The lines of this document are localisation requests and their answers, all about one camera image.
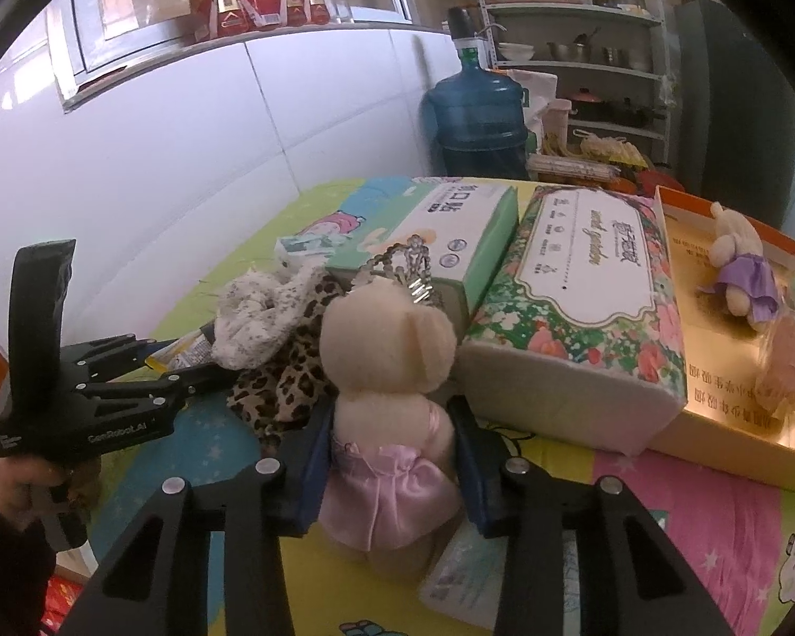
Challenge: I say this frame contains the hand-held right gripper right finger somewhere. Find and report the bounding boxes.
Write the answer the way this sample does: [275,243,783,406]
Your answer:
[445,396,736,636]

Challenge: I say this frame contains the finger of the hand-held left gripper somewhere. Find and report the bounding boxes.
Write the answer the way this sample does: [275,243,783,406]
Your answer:
[59,334,158,376]
[73,361,241,410]

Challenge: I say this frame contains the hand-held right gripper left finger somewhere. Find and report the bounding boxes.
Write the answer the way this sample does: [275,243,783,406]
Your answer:
[59,401,335,636]

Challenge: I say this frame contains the yellow white packet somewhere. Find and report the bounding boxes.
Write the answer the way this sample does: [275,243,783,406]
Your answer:
[144,331,219,372]

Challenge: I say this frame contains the leopard print scrunchie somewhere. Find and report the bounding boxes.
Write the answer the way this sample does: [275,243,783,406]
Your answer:
[228,275,346,441]

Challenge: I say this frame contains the plush bear pink dress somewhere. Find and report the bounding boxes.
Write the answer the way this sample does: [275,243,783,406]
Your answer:
[318,278,465,577]

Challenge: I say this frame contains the green white tissue pack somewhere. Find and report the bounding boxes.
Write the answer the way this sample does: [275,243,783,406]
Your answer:
[275,218,352,269]
[417,520,524,630]

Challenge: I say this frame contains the orange gift box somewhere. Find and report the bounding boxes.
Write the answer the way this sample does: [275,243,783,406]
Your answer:
[649,185,795,498]

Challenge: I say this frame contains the plush bear purple dress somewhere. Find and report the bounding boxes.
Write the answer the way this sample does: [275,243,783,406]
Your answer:
[699,202,779,332]

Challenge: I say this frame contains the person's left forearm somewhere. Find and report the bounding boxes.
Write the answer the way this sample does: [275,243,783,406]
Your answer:
[0,464,57,636]

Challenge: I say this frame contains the person's left hand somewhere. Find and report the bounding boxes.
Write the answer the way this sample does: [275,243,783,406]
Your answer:
[0,457,103,531]

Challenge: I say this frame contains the white patterned scrunchie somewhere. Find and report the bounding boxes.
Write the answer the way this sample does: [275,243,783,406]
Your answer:
[212,265,332,372]

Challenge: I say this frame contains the floral tissue pack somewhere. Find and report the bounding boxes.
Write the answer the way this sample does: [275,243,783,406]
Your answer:
[454,184,690,458]

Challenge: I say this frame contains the silver toy tiara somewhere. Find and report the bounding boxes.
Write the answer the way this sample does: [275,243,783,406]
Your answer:
[358,242,438,309]

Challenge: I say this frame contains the green white carton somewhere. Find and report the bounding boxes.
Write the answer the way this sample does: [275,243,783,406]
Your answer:
[324,175,521,346]

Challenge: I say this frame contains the wrapped stick bundle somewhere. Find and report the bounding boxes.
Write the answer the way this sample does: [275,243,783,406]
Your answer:
[526,154,620,184]

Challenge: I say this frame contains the white sliding window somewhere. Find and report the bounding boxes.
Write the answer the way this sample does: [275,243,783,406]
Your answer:
[46,0,468,110]

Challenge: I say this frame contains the red plastic basket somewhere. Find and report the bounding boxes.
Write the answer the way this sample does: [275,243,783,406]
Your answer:
[636,169,680,193]

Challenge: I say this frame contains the blue water jug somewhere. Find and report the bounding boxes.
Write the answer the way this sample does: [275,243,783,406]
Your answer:
[426,46,529,181]

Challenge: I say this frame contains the pink plastic cup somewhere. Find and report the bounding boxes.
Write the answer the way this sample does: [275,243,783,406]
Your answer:
[543,99,574,147]

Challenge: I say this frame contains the red lid cooking pot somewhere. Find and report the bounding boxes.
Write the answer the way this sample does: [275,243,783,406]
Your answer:
[566,86,604,121]

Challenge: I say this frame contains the white sack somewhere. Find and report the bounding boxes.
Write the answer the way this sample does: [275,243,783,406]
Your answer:
[497,69,558,134]

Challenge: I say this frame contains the black cooking pot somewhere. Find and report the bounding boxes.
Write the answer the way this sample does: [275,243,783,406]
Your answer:
[603,98,657,128]

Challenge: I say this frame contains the steel cup with utensils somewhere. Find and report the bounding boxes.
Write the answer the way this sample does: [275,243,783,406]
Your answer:
[546,30,596,63]

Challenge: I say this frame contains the dark refrigerator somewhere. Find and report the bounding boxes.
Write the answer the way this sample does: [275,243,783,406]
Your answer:
[672,0,795,226]

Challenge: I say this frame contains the black white water pump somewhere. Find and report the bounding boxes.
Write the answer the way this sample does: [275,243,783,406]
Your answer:
[445,6,488,70]

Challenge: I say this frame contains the metal shelf rack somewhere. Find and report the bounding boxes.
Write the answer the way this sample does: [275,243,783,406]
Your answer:
[467,0,673,166]

